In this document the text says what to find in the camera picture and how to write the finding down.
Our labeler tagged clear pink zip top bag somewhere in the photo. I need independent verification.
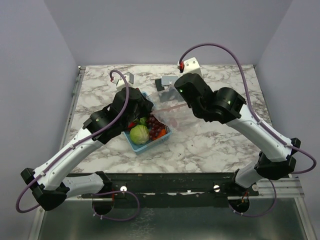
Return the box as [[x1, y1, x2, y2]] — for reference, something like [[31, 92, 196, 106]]
[[148, 85, 201, 132]]

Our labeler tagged blue plastic basket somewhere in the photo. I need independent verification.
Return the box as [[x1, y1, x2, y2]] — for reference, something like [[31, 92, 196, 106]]
[[123, 92, 172, 155]]

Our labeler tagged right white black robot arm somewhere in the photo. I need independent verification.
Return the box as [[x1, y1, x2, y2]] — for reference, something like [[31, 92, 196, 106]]
[[174, 73, 301, 196]]

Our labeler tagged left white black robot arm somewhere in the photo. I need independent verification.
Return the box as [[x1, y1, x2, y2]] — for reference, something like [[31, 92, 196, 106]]
[[20, 87, 154, 211]]

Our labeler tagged green leafy vegetable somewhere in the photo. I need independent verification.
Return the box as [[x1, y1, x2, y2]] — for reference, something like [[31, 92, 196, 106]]
[[137, 117, 148, 127]]

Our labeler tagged red apple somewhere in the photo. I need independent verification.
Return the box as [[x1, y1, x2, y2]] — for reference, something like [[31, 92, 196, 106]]
[[128, 120, 139, 129]]

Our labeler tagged black flat box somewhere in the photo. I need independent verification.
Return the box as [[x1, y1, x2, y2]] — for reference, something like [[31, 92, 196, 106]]
[[159, 87, 184, 103], [154, 78, 165, 92]]

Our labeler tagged purple grape bunch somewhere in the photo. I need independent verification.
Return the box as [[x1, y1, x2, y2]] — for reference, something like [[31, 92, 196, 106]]
[[147, 115, 166, 141]]

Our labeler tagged green cabbage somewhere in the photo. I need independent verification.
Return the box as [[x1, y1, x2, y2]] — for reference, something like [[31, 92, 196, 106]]
[[129, 124, 149, 145]]

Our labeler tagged small grey white box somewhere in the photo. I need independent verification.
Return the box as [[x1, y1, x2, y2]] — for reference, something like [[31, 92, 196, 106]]
[[160, 75, 179, 87]]

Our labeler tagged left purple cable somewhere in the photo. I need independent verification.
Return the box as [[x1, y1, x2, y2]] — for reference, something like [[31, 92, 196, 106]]
[[15, 69, 141, 222]]

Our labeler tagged purple cable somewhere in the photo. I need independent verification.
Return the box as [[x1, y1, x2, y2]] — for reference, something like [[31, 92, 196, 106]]
[[15, 69, 141, 222], [177, 42, 317, 218]]

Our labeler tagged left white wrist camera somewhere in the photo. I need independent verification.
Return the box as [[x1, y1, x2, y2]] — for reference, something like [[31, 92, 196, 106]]
[[111, 72, 134, 91]]

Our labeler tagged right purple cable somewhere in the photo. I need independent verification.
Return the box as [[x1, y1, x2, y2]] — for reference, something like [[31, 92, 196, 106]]
[[177, 42, 317, 218]]

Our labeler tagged aluminium side rail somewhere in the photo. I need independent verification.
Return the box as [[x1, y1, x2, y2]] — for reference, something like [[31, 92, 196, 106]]
[[59, 66, 86, 150]]

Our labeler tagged black mounting rail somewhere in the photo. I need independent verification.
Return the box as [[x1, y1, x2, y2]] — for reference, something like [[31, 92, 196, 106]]
[[83, 172, 258, 209]]

